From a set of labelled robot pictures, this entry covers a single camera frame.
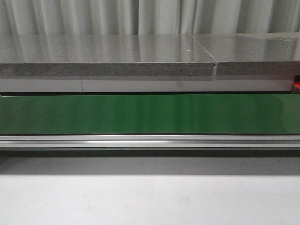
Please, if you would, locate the grey stone countertop left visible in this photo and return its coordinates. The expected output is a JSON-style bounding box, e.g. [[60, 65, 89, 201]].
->
[[0, 35, 214, 77]]

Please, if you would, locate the red plastic bin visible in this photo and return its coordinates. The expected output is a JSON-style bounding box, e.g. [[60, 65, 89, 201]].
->
[[292, 81, 300, 94]]

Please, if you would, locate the green conveyor belt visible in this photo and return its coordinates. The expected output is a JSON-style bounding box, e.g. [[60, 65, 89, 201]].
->
[[0, 94, 300, 135]]

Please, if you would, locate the grey curtain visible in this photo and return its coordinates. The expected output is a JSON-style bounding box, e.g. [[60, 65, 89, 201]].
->
[[0, 0, 300, 35]]

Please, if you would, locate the grey stone countertop right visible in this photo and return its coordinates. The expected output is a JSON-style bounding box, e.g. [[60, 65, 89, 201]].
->
[[193, 33, 300, 79]]

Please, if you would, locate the grey stone countertop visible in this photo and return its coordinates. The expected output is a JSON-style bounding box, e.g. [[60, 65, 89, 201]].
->
[[193, 33, 300, 79], [0, 35, 214, 77]]

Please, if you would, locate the aluminium conveyor frame rail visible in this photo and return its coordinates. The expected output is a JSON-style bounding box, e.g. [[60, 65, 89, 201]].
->
[[0, 135, 300, 150]]

